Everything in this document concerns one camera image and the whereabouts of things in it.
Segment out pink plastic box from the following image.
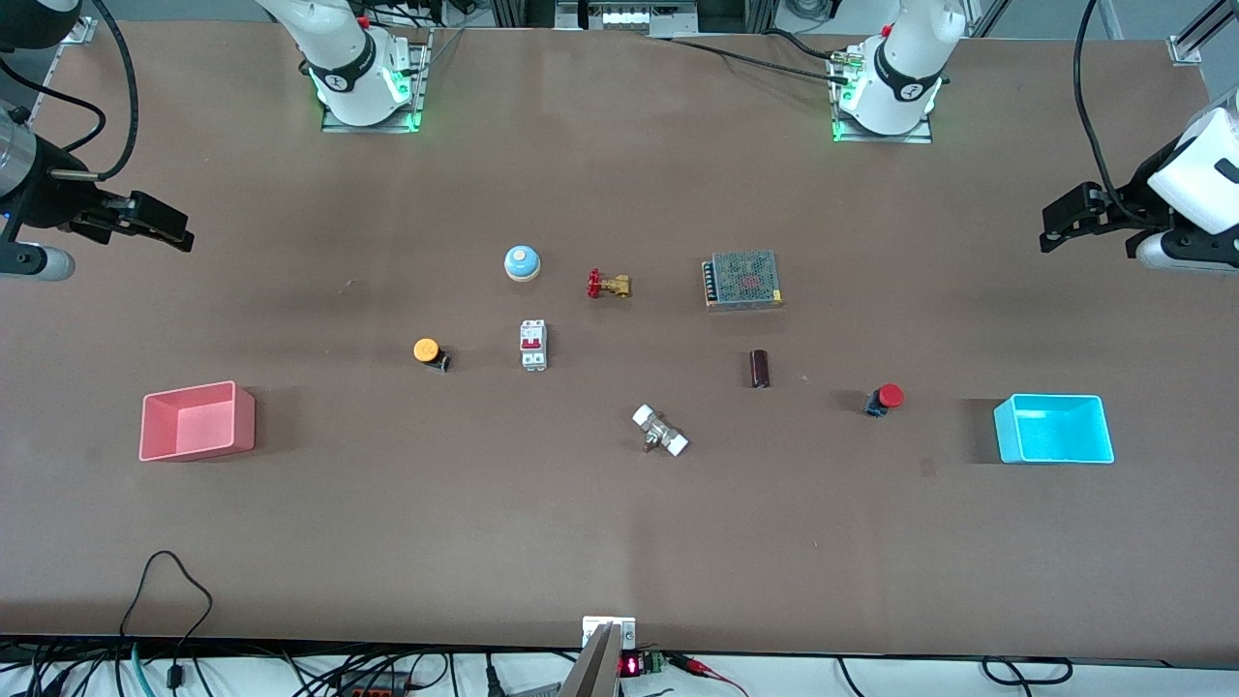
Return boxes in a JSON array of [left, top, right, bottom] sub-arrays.
[[138, 380, 257, 463]]

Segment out grey metal bar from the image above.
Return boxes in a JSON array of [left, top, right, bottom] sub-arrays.
[[559, 622, 621, 697]]

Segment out metal fitting white caps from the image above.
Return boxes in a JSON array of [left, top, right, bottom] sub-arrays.
[[632, 405, 690, 457]]

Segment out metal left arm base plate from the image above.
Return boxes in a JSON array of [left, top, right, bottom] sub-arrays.
[[831, 48, 935, 145]]

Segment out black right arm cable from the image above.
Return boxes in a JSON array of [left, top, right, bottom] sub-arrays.
[[0, 0, 140, 183]]

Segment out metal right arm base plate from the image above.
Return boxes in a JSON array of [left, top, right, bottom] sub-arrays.
[[321, 27, 433, 134]]

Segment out black coiled cable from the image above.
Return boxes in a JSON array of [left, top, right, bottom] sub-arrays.
[[981, 655, 1074, 687]]

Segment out black cable across table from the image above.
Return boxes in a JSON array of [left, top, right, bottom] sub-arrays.
[[658, 27, 855, 84]]

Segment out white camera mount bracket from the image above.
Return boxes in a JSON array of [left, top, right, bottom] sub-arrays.
[[582, 616, 637, 651]]

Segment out cyan plastic box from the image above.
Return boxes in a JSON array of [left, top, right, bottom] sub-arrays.
[[993, 393, 1116, 465]]

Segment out white lit device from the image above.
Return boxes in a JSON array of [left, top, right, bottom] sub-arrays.
[[556, 0, 699, 36]]

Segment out aluminium corner profile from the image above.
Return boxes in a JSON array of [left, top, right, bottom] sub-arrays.
[[1168, 0, 1239, 68], [29, 16, 99, 45]]

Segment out red clip lead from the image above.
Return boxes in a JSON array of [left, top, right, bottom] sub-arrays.
[[666, 653, 752, 697]]

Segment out black looped thin cable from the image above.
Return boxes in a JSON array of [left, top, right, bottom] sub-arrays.
[[118, 550, 215, 688]]

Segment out black power strip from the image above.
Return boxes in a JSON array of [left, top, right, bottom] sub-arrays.
[[329, 672, 409, 697]]

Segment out metal mesh power supply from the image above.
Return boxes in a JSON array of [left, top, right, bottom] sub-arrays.
[[702, 250, 784, 311]]

